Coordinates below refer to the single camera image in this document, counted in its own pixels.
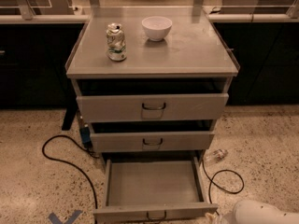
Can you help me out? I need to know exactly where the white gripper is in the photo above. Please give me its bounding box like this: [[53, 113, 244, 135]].
[[205, 212, 234, 224]]

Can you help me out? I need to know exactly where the grey bottom drawer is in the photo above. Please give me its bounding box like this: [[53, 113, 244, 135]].
[[93, 157, 218, 224]]

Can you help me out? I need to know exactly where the grey drawer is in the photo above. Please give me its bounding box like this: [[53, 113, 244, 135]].
[[77, 93, 228, 122], [91, 132, 214, 152], [93, 157, 218, 224]]

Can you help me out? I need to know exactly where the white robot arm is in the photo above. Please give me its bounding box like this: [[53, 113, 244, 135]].
[[206, 200, 299, 224]]

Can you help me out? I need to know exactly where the grey middle drawer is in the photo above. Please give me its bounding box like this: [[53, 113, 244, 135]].
[[91, 132, 214, 152]]

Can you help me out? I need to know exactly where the grey metal drawer cabinet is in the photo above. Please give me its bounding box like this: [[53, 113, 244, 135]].
[[67, 7, 238, 165]]

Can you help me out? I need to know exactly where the grey top drawer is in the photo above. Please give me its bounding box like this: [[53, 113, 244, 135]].
[[77, 93, 228, 122]]

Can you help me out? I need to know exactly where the clear plastic bottle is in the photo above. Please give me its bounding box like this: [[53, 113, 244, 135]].
[[204, 149, 228, 165]]

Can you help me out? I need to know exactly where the blue power adapter box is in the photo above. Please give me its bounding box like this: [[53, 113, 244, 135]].
[[79, 125, 93, 149]]

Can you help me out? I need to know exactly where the dark right bench cabinet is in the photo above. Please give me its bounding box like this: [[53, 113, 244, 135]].
[[213, 21, 299, 105]]

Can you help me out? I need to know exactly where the dark bench cabinet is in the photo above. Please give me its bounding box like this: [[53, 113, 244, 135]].
[[213, 21, 299, 105], [0, 14, 90, 109]]

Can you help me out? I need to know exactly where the white ceramic bowl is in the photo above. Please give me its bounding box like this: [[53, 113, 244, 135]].
[[141, 16, 173, 41]]

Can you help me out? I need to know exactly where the crushed green soda can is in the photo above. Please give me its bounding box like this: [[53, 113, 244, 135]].
[[106, 22, 126, 62]]

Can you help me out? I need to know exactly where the dark left bench cabinet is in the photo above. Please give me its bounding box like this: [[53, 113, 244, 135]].
[[0, 14, 90, 109]]

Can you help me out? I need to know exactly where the black cable left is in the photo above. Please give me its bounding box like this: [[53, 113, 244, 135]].
[[41, 134, 100, 224]]

